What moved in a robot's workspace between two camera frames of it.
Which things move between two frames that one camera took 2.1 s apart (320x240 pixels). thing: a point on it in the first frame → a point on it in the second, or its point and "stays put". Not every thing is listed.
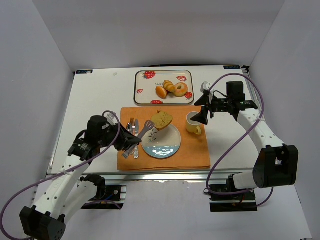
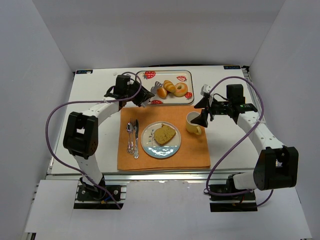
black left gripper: x=120 y=136 → x=139 y=92
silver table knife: x=136 y=153 stays put
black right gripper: x=208 y=107 stays put
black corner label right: x=232 y=67 stays put
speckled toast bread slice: x=161 y=119 → x=164 y=134
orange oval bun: x=161 y=92 stays put
